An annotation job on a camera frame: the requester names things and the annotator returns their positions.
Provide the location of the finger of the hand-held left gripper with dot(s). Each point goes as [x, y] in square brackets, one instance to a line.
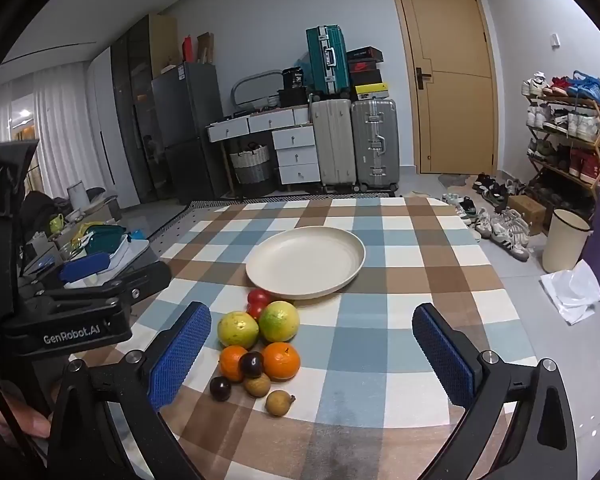
[85, 266]
[147, 280]

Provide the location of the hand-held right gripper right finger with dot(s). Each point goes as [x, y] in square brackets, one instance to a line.
[445, 355]

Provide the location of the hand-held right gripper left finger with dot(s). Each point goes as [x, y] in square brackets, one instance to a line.
[177, 360]

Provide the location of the orange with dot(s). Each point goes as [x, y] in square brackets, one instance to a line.
[229, 360]
[281, 361]

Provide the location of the yellowish guava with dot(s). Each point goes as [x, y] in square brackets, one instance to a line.
[236, 329]

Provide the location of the dark purple plum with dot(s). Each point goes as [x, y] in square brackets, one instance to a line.
[251, 364]
[220, 388]

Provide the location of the cream round plate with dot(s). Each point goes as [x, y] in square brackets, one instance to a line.
[305, 260]

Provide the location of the person's left hand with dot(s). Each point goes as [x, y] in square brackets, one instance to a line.
[36, 422]

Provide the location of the white foam board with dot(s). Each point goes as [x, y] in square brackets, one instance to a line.
[132, 252]

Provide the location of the green storage container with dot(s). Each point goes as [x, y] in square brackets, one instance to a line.
[105, 240]

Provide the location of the blue packet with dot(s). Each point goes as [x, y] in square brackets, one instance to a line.
[137, 234]

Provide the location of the yellow green cup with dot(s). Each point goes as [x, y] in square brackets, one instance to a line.
[56, 223]

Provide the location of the white cylinder bin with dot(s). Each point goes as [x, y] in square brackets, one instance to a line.
[78, 197]

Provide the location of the checkered tablecloth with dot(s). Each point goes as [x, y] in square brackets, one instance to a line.
[380, 310]

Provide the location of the small red tomato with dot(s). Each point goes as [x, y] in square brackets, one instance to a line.
[259, 296]
[254, 312]

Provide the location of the brown longan with stem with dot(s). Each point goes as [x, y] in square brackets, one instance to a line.
[278, 403]

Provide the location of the white wardrobe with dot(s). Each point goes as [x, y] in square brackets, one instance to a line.
[102, 135]

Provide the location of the white sheer curtain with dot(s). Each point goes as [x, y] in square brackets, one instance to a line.
[60, 135]

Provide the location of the scattered pile of shoes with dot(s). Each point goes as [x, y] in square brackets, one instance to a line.
[500, 225]

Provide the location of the white plastic bag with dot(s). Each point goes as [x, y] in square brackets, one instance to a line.
[572, 292]

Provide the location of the white grey woven basket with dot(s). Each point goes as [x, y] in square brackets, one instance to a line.
[250, 165]

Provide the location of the grey refrigerator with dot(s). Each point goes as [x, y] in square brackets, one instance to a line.
[187, 125]

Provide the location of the cream trash bin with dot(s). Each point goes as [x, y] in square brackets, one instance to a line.
[564, 242]

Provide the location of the dark glass cabinet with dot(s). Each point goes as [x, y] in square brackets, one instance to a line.
[135, 110]

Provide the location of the small cardboard box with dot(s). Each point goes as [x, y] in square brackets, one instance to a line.
[526, 212]

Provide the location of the grey doormat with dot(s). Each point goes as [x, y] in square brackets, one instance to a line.
[454, 180]

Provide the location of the white drawer desk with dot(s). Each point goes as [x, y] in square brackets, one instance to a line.
[292, 155]

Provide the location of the grey oval mirror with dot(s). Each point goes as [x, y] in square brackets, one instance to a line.
[240, 87]

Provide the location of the silver suitcase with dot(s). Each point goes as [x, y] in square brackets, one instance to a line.
[375, 145]

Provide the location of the beige suitcase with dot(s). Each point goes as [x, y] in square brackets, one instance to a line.
[332, 145]

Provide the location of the brown cardboard box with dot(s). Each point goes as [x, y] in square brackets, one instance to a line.
[205, 50]

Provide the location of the yellow wooden door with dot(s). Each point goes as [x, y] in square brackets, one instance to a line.
[455, 110]

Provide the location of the black packet with white label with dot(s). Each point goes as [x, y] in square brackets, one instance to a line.
[294, 79]

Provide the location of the rows of assorted sneakers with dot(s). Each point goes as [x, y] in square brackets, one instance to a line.
[580, 125]

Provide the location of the yellow black shoe box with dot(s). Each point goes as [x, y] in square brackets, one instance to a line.
[372, 92]

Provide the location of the teal suitcase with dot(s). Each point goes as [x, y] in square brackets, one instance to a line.
[327, 60]

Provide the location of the red black shoe box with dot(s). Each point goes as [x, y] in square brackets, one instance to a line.
[364, 66]

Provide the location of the white light switch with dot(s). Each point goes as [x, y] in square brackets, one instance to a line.
[555, 40]

